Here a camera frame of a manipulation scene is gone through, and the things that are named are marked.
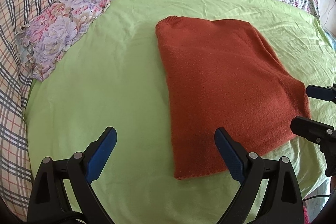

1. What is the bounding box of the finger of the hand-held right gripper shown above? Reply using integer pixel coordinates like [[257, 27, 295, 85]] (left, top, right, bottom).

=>
[[290, 115, 336, 178], [306, 84, 336, 103]]

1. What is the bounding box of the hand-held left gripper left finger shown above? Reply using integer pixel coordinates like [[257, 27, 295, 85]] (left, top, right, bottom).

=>
[[28, 126, 117, 224]]

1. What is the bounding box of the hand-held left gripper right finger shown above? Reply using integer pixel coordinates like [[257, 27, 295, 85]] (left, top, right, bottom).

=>
[[215, 127, 305, 224]]

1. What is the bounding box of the orange knit sweater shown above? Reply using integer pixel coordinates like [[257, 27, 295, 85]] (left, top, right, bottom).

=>
[[155, 16, 312, 180]]

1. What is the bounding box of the light blue cloth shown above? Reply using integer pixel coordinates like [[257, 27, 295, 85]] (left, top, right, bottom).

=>
[[325, 31, 336, 51]]

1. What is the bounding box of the light green bed sheet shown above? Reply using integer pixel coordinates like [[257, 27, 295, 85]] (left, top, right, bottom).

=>
[[22, 0, 336, 224]]

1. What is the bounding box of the purple pink floral pillow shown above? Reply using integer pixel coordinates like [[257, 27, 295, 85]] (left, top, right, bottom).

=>
[[15, 0, 111, 82]]

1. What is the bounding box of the plaid checked blanket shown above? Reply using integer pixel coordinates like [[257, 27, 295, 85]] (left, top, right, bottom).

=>
[[0, 0, 82, 222]]

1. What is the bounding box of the black cable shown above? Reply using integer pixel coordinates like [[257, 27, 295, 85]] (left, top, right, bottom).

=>
[[304, 194, 332, 201]]

